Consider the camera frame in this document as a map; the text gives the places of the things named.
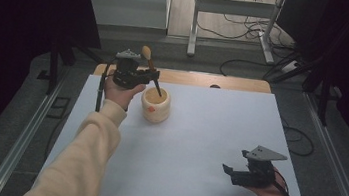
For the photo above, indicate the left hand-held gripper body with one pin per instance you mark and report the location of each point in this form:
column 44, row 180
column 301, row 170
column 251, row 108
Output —
column 128, row 72

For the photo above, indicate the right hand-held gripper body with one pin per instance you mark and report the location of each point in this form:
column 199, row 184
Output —
column 259, row 170

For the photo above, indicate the wooden spoon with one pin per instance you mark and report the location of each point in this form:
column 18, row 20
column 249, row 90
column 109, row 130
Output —
column 147, row 53

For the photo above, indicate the cream ceramic cup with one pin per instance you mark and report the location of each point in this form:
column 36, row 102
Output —
column 156, row 109

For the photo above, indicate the person's left hand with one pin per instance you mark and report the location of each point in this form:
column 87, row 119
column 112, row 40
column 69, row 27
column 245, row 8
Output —
column 119, row 95

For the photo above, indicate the white table board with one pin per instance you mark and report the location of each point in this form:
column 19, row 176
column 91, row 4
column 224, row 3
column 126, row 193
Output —
column 195, row 154

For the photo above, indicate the wooden table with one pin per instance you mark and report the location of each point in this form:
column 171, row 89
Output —
column 198, row 79

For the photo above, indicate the grey cabinet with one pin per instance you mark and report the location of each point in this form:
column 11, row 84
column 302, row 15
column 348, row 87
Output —
column 127, row 1

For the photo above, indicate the black tripod stand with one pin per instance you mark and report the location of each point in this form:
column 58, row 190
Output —
column 322, row 92
column 57, row 63

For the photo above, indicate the white power strip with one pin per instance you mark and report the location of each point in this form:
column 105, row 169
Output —
column 290, row 66

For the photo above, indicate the white metal desk frame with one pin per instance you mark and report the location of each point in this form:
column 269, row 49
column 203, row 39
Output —
column 234, row 8

